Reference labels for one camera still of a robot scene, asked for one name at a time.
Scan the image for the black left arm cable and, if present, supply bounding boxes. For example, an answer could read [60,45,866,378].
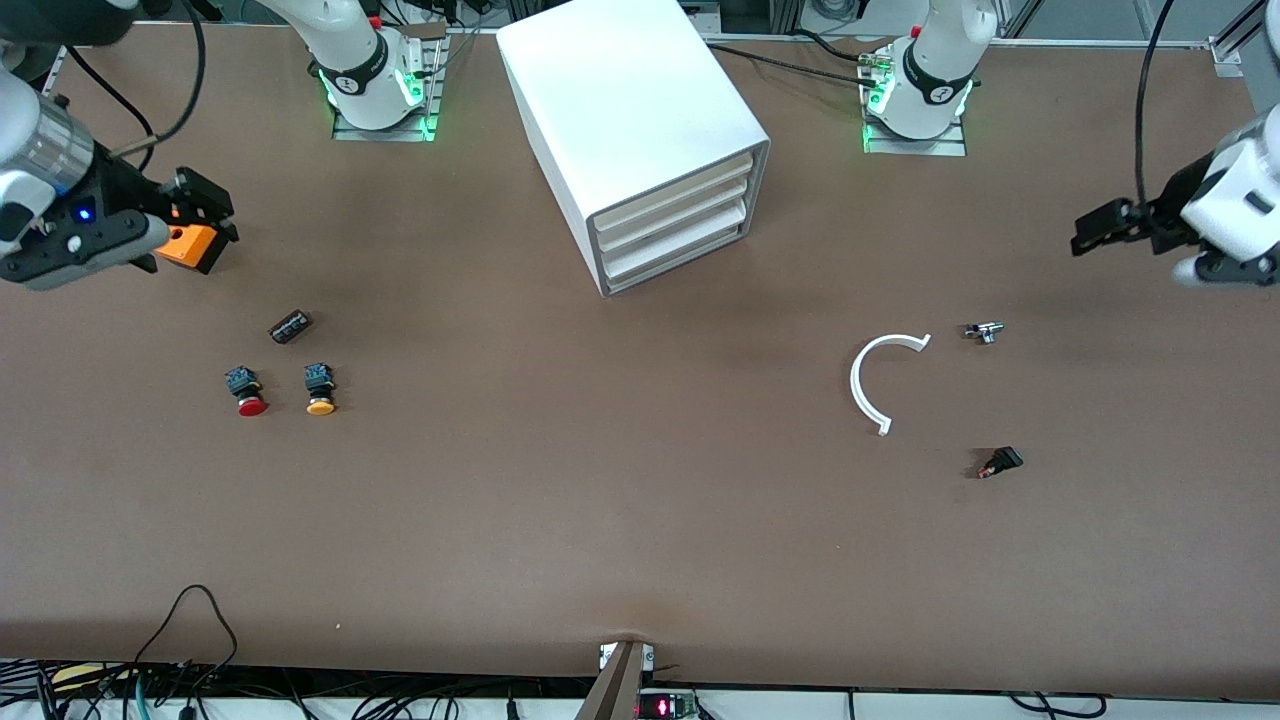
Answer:
[1134,0,1179,207]

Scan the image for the brown camera mount bracket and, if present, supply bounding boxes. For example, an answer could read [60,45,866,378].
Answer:
[575,640,656,720]

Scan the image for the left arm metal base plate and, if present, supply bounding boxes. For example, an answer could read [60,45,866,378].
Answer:
[862,45,968,157]

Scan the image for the aluminium frame profile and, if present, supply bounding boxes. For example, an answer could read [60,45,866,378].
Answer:
[1208,0,1280,79]

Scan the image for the orange box with hole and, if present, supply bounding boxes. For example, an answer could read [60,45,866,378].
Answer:
[153,224,230,276]

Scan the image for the white curved plastic arc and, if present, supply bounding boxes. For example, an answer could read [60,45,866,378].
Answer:
[850,333,933,438]

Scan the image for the black cable to base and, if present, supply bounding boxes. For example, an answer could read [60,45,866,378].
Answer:
[705,28,893,91]

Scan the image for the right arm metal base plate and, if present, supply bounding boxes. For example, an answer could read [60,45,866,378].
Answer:
[332,25,447,143]

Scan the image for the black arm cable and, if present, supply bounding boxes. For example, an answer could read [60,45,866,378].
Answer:
[1134,0,1179,207]
[60,0,208,159]

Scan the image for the black looping cable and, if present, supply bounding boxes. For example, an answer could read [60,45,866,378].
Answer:
[130,585,239,691]

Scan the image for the red push button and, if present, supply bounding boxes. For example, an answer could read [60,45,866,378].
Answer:
[225,367,270,418]

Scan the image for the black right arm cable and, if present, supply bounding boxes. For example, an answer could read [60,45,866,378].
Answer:
[60,0,208,159]

